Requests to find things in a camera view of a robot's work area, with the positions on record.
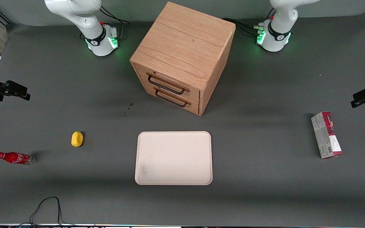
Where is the red coke bottle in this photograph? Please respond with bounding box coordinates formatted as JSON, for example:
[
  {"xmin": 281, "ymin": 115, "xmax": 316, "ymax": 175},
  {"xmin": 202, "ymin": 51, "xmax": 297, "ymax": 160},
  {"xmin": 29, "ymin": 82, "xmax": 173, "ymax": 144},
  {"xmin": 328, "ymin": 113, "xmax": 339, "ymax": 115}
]
[{"xmin": 0, "ymin": 152, "xmax": 35, "ymax": 166}]

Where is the beige plastic tray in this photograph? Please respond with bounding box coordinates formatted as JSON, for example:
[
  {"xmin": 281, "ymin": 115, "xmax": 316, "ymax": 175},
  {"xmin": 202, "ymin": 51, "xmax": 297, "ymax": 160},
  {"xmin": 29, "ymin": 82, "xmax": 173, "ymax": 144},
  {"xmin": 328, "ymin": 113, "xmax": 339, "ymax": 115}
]
[{"xmin": 135, "ymin": 131, "xmax": 213, "ymax": 186}]

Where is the red and grey carton box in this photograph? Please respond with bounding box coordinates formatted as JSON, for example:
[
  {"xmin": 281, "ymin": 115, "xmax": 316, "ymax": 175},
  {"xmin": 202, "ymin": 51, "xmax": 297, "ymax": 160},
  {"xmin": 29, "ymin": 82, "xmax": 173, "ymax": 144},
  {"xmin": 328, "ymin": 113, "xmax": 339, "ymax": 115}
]
[{"xmin": 311, "ymin": 111, "xmax": 343, "ymax": 159}]

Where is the yellow lemon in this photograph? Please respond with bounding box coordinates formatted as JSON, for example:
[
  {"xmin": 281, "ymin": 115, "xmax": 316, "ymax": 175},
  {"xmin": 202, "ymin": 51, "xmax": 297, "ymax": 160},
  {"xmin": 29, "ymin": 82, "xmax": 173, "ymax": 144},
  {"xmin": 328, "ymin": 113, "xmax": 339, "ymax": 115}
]
[{"xmin": 71, "ymin": 131, "xmax": 84, "ymax": 147}]

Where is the wooden two-drawer cabinet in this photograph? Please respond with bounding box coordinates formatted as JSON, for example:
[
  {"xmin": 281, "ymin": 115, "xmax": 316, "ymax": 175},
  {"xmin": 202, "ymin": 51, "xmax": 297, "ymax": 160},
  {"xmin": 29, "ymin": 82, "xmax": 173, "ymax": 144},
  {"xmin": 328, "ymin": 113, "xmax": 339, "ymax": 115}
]
[{"xmin": 130, "ymin": 2, "xmax": 236, "ymax": 116}]

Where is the aluminium frame rail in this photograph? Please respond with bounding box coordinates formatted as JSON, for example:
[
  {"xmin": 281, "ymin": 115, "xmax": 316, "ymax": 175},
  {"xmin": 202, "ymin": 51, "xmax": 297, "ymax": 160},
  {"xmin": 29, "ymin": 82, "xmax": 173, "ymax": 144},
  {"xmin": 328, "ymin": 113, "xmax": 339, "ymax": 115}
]
[{"xmin": 0, "ymin": 5, "xmax": 12, "ymax": 25}]

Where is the thin black looped cable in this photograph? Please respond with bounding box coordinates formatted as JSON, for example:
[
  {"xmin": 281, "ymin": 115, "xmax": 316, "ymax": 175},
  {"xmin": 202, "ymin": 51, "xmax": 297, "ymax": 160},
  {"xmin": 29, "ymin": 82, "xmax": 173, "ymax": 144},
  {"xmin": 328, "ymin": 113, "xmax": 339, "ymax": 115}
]
[{"xmin": 19, "ymin": 197, "xmax": 75, "ymax": 227}]

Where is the black right arm base cable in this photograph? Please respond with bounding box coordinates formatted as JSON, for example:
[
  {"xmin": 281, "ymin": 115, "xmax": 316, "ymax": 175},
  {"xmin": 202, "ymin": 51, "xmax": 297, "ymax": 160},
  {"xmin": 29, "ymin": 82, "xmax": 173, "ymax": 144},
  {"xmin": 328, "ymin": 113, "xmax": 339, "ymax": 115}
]
[{"xmin": 99, "ymin": 6, "xmax": 131, "ymax": 40}]

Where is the black arm base cable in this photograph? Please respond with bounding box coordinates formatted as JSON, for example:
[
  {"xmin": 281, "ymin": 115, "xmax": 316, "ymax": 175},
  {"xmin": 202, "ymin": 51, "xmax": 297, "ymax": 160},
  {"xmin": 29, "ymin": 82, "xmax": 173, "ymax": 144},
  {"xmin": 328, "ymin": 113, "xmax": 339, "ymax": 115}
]
[
  {"xmin": 222, "ymin": 18, "xmax": 265, "ymax": 36},
  {"xmin": 99, "ymin": 6, "xmax": 131, "ymax": 40}
]

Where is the long black drawer handle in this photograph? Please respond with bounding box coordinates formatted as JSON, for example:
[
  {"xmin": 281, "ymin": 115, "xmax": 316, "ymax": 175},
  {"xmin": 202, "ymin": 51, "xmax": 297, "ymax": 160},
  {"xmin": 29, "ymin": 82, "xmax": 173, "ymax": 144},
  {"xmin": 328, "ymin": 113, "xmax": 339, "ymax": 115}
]
[{"xmin": 147, "ymin": 73, "xmax": 189, "ymax": 95}]

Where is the short black drawer handle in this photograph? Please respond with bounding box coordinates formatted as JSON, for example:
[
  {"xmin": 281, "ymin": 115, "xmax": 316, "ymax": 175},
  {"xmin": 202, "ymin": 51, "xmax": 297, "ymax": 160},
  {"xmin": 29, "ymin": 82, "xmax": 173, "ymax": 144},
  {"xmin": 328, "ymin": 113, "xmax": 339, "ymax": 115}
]
[{"xmin": 154, "ymin": 88, "xmax": 191, "ymax": 107}]

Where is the black left arm base cable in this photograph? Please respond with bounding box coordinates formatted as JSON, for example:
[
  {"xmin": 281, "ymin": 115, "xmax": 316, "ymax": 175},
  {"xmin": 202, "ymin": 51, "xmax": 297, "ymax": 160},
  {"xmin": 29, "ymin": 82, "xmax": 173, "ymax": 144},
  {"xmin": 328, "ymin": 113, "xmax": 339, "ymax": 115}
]
[{"xmin": 222, "ymin": 18, "xmax": 265, "ymax": 36}]

